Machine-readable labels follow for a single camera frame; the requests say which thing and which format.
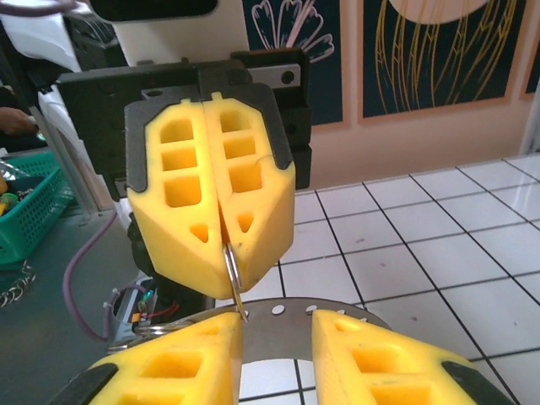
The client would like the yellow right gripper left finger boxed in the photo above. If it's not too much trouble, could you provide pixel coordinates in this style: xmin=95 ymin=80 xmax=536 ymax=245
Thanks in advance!
xmin=48 ymin=310 xmax=245 ymax=405

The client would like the green plastic basket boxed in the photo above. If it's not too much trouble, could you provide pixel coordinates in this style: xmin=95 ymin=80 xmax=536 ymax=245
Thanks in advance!
xmin=0 ymin=151 xmax=76 ymax=267

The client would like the person's hand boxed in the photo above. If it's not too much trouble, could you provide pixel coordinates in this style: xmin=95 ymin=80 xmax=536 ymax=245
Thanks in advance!
xmin=0 ymin=106 xmax=40 ymax=137

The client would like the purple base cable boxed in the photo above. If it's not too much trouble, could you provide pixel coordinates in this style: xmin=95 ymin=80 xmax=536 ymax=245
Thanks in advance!
xmin=62 ymin=208 xmax=120 ymax=343

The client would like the small circuit board with wires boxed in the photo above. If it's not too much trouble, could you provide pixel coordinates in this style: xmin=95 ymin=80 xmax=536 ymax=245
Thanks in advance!
xmin=102 ymin=283 xmax=181 ymax=338

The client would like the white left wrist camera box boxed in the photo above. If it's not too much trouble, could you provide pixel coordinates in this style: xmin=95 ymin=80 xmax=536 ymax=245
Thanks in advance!
xmin=89 ymin=0 xmax=249 ymax=68

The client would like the silver ring chain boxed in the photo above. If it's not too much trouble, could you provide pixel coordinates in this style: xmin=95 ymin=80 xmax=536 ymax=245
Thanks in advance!
xmin=107 ymin=319 xmax=194 ymax=354
xmin=0 ymin=260 xmax=38 ymax=309

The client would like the aluminium frame post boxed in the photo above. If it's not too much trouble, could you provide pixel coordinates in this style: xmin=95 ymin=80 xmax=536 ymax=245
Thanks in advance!
xmin=29 ymin=103 xmax=103 ymax=217

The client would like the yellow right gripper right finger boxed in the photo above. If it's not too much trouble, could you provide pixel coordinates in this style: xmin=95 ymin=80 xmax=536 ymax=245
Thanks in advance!
xmin=310 ymin=310 xmax=514 ymax=405

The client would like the metal ring strip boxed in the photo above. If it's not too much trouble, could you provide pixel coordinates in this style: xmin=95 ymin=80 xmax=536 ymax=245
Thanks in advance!
xmin=176 ymin=297 xmax=394 ymax=365

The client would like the purple camera cable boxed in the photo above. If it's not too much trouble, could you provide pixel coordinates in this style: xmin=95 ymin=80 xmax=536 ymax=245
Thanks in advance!
xmin=0 ymin=0 xmax=82 ymax=19

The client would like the silver split keyring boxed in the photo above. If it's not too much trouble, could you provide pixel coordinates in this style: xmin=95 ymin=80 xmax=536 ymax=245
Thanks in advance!
xmin=223 ymin=243 xmax=248 ymax=322

